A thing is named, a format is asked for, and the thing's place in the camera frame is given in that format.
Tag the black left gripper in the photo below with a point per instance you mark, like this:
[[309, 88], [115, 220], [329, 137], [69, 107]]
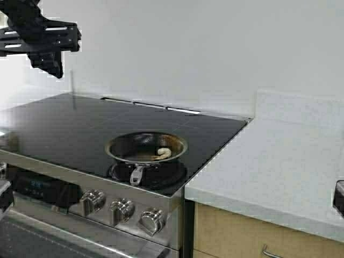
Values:
[[43, 39]]

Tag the left steel stove knob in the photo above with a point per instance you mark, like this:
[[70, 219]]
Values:
[[92, 201]]

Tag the far left stove knob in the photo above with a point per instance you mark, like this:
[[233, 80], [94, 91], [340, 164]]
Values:
[[3, 170]]

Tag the middle steel stove knob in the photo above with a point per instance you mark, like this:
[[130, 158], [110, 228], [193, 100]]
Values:
[[120, 211]]

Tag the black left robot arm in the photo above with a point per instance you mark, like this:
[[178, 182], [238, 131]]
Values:
[[16, 9]]

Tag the black appliance at right edge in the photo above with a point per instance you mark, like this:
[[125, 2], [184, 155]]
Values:
[[338, 197]]

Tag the steel stove knob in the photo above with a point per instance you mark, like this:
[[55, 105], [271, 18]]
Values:
[[120, 211], [152, 221], [92, 201]]

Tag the steel drawer handle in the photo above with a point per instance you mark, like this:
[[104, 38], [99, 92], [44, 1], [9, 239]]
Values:
[[269, 254]]

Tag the stainless steel oven front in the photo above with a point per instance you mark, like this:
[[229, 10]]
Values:
[[47, 196]]

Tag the raw shrimp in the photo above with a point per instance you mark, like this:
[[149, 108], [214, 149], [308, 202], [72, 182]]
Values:
[[161, 154]]

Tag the right steel stove knob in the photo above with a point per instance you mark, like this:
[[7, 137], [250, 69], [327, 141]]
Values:
[[152, 221]]

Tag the wooden cabinet drawer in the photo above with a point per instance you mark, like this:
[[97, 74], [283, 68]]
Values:
[[219, 233]]

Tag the black glass stove cooktop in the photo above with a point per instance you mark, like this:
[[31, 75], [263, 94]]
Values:
[[72, 131]]

